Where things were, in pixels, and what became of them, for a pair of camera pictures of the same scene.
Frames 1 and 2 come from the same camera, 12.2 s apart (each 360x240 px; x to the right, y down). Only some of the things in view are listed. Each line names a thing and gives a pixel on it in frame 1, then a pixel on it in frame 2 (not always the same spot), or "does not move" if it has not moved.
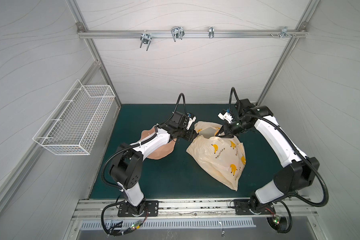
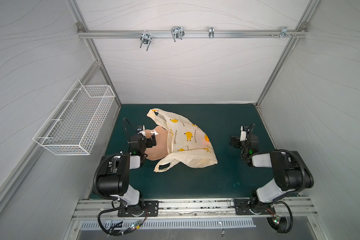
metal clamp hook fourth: (284, 32) does not move
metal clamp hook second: (177, 32) does not move
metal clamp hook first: (146, 38) does not move
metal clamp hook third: (211, 32) does not move
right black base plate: (246, 206) does not move
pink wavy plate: (165, 152) does not move
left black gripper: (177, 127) → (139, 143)
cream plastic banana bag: (223, 157) → (187, 144)
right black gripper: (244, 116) → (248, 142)
